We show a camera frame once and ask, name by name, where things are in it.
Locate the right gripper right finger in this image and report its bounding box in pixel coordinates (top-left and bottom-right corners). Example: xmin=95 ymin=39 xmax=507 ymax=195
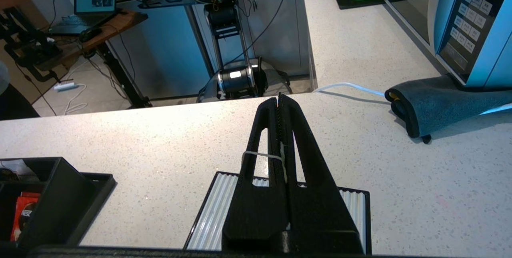
xmin=279 ymin=93 xmax=365 ymax=254

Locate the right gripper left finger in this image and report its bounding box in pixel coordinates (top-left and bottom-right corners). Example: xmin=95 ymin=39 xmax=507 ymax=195
xmin=222 ymin=97 xmax=289 ymax=252

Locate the dark tea bag with string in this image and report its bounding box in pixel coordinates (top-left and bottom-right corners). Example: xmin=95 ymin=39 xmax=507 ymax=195
xmin=242 ymin=142 xmax=288 ymax=183

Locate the black tissue box silver lid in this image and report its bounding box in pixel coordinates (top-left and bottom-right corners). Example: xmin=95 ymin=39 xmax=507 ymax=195
xmin=184 ymin=171 xmax=372 ymax=255

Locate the dark grey folded cloth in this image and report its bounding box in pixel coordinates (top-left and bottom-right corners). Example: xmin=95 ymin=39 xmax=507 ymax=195
xmin=384 ymin=75 xmax=512 ymax=144

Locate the black compartment organizer box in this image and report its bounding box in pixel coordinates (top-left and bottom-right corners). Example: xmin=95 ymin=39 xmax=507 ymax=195
xmin=0 ymin=157 xmax=97 ymax=250

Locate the brown wooden desk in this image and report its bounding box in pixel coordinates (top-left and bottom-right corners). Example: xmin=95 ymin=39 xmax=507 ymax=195
xmin=35 ymin=9 xmax=153 ymax=109

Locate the black computer mouse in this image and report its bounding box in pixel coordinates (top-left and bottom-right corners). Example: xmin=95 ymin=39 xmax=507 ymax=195
xmin=79 ymin=27 xmax=103 ymax=43

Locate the clear plastic pouch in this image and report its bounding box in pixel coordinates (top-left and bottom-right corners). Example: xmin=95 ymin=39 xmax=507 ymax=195
xmin=0 ymin=160 xmax=29 ymax=182

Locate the silver microwave oven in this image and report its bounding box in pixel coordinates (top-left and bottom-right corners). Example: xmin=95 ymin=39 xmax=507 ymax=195
xmin=378 ymin=0 xmax=512 ymax=90

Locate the open laptop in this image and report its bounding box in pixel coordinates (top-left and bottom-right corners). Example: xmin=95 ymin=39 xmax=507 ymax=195
xmin=48 ymin=0 xmax=119 ymax=36

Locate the thin white cable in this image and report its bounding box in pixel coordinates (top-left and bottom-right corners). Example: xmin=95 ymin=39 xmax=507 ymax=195
xmin=312 ymin=82 xmax=387 ymax=98

